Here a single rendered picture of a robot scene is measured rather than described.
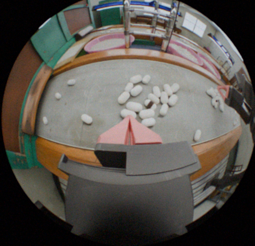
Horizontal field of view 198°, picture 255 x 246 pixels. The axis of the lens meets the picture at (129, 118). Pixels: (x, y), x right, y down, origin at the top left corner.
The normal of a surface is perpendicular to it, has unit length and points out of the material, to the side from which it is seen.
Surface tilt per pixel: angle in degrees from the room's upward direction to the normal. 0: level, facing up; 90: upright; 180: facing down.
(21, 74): 90
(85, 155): 45
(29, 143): 90
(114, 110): 0
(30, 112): 67
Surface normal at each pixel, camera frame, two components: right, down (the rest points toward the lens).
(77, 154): 0.00, -0.85
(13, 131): 1.00, 0.00
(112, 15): -0.06, 0.97
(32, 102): 0.92, -0.09
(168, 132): 0.00, -0.23
